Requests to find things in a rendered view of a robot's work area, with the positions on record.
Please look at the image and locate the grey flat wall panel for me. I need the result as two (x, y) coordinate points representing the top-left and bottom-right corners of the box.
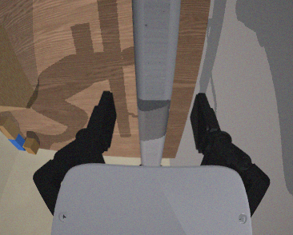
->
(170, 0), (293, 235)

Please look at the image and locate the grey rod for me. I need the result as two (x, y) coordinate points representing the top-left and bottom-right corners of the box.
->
(131, 0), (181, 166)

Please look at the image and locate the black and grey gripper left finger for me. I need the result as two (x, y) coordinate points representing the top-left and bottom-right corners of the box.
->
(33, 91), (117, 216)

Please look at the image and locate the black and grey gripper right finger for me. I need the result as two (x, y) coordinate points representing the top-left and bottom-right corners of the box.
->
(190, 93), (270, 216)

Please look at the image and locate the small blue block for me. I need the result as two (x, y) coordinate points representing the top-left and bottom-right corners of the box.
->
(8, 134), (26, 151)

